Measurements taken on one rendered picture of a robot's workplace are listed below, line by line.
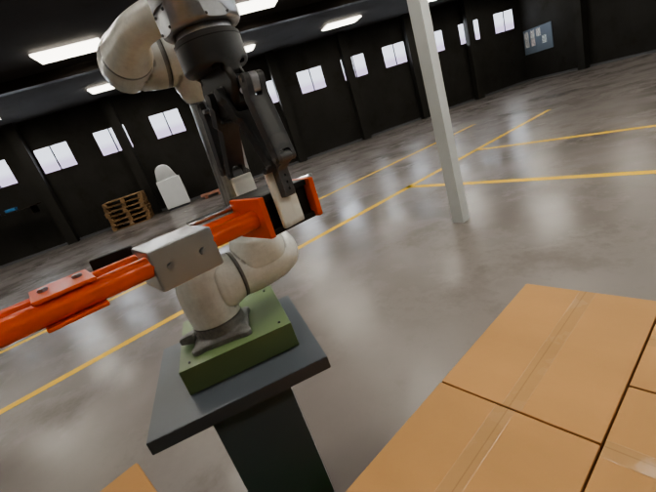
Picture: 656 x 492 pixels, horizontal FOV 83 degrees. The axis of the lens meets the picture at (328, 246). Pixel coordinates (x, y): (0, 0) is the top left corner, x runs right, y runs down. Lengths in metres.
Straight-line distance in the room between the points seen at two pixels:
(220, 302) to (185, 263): 0.74
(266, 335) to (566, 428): 0.78
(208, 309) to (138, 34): 0.70
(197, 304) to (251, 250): 0.21
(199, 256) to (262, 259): 0.74
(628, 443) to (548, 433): 0.15
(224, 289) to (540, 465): 0.88
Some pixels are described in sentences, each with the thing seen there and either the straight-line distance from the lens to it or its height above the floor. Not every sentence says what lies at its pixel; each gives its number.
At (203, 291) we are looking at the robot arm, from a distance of 1.12.
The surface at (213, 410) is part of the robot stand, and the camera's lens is 1.10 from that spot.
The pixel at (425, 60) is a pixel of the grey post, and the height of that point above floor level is 1.53.
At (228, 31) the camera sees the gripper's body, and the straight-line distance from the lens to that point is 0.47.
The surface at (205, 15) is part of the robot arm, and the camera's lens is 0.46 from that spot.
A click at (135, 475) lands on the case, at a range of 0.72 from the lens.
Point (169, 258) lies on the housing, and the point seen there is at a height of 1.27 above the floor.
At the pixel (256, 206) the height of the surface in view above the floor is 1.28.
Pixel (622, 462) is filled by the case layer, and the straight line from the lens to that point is 1.06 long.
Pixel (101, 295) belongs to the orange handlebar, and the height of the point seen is 1.27.
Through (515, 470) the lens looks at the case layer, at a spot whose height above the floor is 0.54.
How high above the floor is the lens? 1.35
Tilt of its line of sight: 18 degrees down
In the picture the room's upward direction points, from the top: 18 degrees counter-clockwise
